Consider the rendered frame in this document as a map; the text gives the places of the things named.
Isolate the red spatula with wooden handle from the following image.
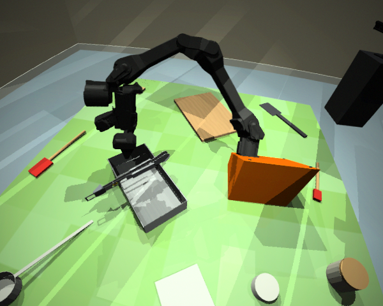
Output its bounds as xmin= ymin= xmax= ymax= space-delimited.
xmin=29 ymin=130 xmax=86 ymax=178

